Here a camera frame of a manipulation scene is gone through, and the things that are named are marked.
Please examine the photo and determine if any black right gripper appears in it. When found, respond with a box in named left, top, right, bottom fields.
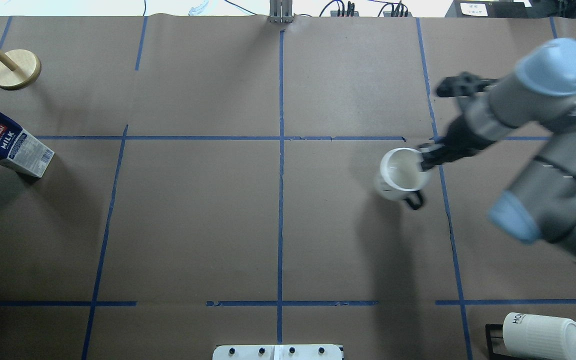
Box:
left=418, top=114, right=497, bottom=173

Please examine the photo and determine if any white smiley face mug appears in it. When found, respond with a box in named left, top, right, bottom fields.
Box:
left=374, top=147, right=431, bottom=211

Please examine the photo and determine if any blue Pascual milk carton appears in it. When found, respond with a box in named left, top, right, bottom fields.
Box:
left=0, top=112, right=55, bottom=179

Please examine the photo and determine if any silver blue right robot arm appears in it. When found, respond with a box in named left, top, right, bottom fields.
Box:
left=419, top=38, right=576, bottom=260

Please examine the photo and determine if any black box with white label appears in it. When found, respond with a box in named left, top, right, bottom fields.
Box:
left=444, top=0, right=530, bottom=19

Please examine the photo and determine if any white ribbed HOME mug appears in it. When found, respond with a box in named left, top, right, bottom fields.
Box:
left=502, top=312, right=576, bottom=360

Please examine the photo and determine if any wooden stand with round base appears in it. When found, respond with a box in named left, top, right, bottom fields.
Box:
left=0, top=48, right=42, bottom=91

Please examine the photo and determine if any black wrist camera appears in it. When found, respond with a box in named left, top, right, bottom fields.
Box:
left=435, top=71, right=499, bottom=98

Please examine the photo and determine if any aluminium frame post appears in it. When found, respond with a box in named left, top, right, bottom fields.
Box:
left=267, top=0, right=294, bottom=24

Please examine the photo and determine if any black wire mug rack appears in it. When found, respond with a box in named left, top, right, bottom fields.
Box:
left=484, top=324, right=515, bottom=360

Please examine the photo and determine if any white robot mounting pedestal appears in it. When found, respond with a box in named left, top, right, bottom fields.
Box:
left=212, top=343, right=345, bottom=360

